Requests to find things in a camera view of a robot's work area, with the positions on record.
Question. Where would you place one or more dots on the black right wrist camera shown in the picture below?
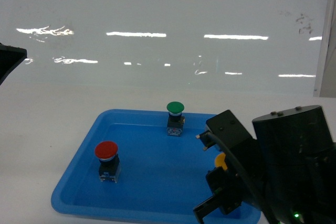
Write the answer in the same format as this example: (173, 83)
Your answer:
(228, 129)

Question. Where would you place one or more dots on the blue plastic tray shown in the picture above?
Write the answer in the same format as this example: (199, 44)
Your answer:
(162, 177)

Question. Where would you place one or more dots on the green push button switch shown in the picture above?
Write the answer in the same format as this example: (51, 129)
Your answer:
(175, 120)

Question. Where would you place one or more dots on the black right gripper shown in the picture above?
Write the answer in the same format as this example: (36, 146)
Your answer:
(239, 183)

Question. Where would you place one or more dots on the red push button switch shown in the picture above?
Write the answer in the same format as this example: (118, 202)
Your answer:
(107, 154)

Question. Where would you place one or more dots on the white glossy back panel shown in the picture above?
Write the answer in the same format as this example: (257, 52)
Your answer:
(252, 46)

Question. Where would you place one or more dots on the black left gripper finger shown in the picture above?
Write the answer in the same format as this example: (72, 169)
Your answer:
(11, 57)

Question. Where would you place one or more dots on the yellow push button switch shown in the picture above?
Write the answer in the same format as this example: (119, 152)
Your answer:
(220, 161)

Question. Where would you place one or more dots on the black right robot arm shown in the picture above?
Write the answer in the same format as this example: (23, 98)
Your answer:
(287, 170)

